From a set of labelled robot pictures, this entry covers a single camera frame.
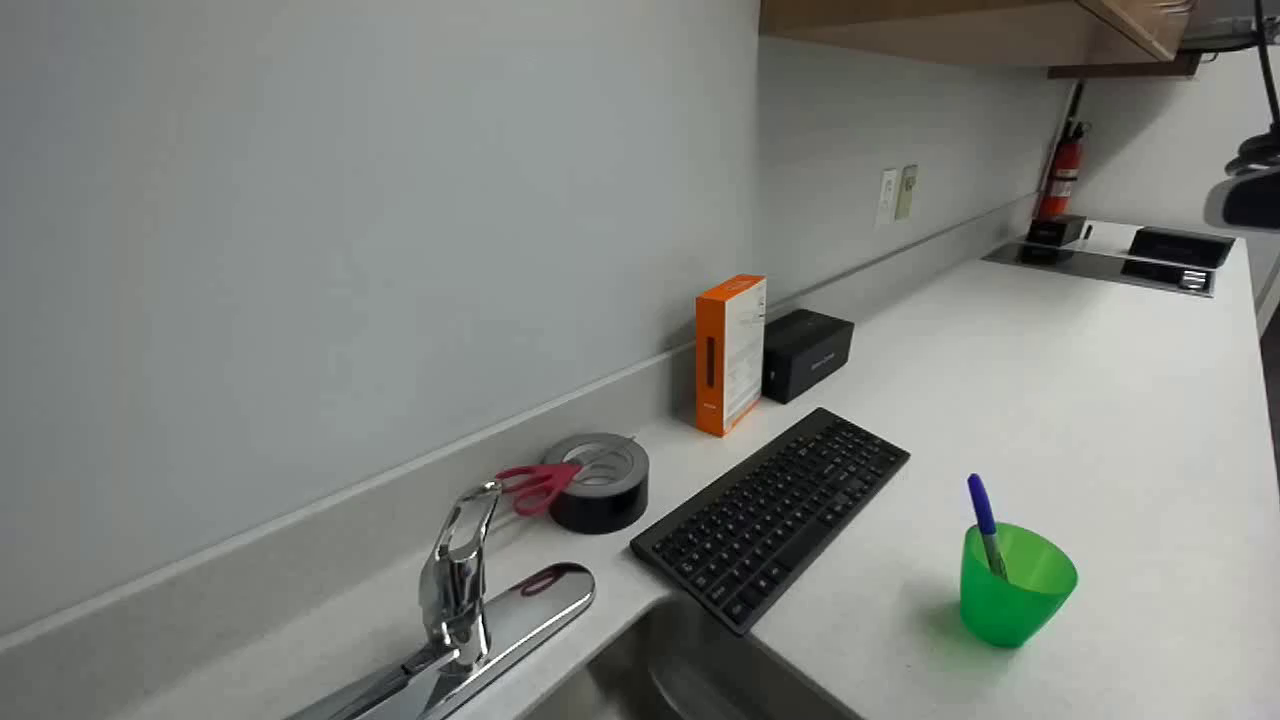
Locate wooden wall cabinet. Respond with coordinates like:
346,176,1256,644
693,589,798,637
758,0,1195,78

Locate red fire extinguisher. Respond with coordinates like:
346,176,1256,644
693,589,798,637
1032,79,1094,234

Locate green plastic cup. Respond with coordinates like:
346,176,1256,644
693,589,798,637
957,519,1080,652

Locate black computer keyboard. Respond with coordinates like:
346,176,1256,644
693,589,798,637
629,405,917,637

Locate orange and white box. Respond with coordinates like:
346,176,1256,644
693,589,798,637
693,273,771,441

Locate red handled scissors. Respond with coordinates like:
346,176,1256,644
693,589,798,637
488,457,589,519

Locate grey duct tape roll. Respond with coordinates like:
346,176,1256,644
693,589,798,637
538,430,653,536

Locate small black box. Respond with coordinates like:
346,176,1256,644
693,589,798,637
762,303,856,408

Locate beige wall plate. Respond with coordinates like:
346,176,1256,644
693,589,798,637
894,162,925,226

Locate blue capped marker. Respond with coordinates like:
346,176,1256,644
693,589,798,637
966,471,1014,580

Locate chrome sink faucet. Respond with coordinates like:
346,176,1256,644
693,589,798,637
286,476,599,720

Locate white wall outlet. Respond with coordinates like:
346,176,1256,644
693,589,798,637
872,165,903,228

